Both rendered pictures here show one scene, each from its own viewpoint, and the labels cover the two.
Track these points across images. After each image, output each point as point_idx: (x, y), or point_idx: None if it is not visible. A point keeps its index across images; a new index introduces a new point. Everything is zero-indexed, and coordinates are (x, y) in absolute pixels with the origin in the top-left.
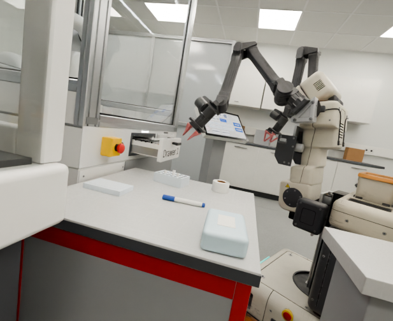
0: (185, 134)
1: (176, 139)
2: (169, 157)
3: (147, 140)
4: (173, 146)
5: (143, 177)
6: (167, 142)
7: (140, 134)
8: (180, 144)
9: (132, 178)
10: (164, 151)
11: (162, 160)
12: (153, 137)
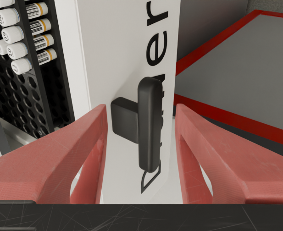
0: (102, 117)
1: (88, 68)
2: (169, 90)
3: (40, 125)
4: (129, 81)
5: (170, 193)
6: (119, 196)
7: None
8: (161, 102)
9: (157, 203)
10: (144, 182)
11: (167, 161)
12: (3, 52)
